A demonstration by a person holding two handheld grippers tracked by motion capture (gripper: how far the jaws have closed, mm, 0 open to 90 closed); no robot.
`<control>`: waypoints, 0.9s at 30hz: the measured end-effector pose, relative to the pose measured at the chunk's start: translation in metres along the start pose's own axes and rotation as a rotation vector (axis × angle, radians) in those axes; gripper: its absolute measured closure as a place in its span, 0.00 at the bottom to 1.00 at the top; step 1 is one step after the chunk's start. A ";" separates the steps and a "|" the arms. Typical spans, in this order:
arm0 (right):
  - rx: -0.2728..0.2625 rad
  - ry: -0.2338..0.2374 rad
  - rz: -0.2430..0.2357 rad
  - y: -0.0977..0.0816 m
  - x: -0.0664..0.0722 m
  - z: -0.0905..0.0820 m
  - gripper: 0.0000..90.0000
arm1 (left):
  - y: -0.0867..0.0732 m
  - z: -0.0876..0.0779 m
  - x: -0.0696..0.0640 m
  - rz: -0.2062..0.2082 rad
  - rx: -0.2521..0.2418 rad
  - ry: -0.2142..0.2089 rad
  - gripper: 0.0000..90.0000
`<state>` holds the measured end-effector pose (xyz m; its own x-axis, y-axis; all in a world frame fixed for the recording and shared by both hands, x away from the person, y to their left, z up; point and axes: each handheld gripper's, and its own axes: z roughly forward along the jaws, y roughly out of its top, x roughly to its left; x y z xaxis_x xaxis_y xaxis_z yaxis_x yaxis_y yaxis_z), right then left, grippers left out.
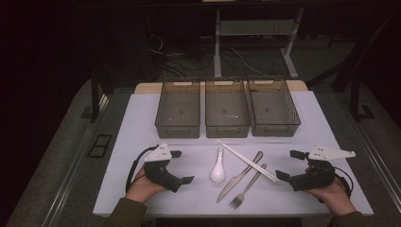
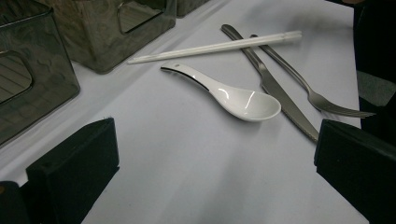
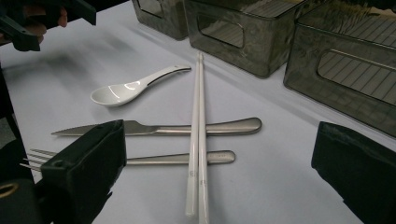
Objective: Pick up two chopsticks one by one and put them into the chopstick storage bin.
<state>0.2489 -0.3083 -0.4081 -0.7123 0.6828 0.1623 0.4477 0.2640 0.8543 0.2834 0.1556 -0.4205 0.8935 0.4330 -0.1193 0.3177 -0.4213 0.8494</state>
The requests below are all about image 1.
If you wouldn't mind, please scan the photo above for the white ceramic spoon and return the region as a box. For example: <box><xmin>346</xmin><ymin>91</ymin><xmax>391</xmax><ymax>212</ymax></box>
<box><xmin>210</xmin><ymin>147</ymin><xmax>227</xmax><ymax>183</ymax></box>

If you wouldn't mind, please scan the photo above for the metal table knife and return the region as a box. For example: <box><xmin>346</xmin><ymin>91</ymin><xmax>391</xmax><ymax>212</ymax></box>
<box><xmin>216</xmin><ymin>150</ymin><xmax>264</xmax><ymax>203</ymax></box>

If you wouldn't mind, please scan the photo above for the metal fork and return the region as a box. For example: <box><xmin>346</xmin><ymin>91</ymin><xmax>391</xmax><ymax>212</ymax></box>
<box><xmin>229</xmin><ymin>163</ymin><xmax>268</xmax><ymax>210</ymax></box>

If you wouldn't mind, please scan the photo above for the white metal desk frame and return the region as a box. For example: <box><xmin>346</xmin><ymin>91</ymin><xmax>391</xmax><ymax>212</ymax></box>
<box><xmin>213</xmin><ymin>8</ymin><xmax>305</xmax><ymax>79</ymax></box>

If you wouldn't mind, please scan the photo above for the person's right hand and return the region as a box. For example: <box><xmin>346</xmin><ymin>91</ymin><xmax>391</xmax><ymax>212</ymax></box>
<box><xmin>304</xmin><ymin>166</ymin><xmax>357</xmax><ymax>217</ymax></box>

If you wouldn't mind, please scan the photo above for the white floor cable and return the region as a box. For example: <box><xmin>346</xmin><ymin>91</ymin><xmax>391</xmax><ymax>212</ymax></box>
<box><xmin>229</xmin><ymin>46</ymin><xmax>270</xmax><ymax>78</ymax></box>

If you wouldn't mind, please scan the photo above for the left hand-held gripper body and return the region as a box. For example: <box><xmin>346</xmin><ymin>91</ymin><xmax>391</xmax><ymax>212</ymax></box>
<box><xmin>143</xmin><ymin>142</ymin><xmax>183</xmax><ymax>194</ymax></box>

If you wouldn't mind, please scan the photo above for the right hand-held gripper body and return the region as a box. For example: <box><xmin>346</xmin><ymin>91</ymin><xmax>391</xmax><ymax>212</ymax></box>
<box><xmin>288</xmin><ymin>144</ymin><xmax>357</xmax><ymax>192</ymax></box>

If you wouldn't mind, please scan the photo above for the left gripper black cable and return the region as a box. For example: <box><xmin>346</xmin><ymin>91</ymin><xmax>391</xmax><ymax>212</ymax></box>
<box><xmin>125</xmin><ymin>145</ymin><xmax>159</xmax><ymax>194</ymax></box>

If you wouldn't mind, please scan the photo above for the metal floor rail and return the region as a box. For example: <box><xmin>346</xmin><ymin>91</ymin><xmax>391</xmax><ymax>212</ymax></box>
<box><xmin>346</xmin><ymin>119</ymin><xmax>401</xmax><ymax>204</ymax></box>
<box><xmin>41</xmin><ymin>94</ymin><xmax>111</xmax><ymax>227</ymax></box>

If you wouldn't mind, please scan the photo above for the black floor cable bundle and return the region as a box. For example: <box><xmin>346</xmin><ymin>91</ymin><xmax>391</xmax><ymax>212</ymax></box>
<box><xmin>146</xmin><ymin>15</ymin><xmax>216</xmax><ymax>79</ymax></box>

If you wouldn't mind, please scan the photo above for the white table mat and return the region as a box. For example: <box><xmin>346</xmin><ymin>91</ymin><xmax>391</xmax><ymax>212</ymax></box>
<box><xmin>93</xmin><ymin>90</ymin><xmax>375</xmax><ymax>218</ymax></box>

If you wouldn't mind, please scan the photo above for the clear brown plastic bin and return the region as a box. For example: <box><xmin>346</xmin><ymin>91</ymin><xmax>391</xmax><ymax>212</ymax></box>
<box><xmin>154</xmin><ymin>80</ymin><xmax>201</xmax><ymax>139</ymax></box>
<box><xmin>204</xmin><ymin>79</ymin><xmax>252</xmax><ymax>139</ymax></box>
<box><xmin>246</xmin><ymin>79</ymin><xmax>302</xmax><ymax>137</ymax></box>

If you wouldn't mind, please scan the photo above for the black metal stand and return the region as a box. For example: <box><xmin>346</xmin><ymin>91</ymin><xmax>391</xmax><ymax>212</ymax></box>
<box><xmin>349</xmin><ymin>75</ymin><xmax>376</xmax><ymax>122</ymax></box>

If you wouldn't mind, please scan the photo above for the person's left hand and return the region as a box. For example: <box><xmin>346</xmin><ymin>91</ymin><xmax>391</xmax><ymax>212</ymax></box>
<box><xmin>125</xmin><ymin>166</ymin><xmax>168</xmax><ymax>204</ymax></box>

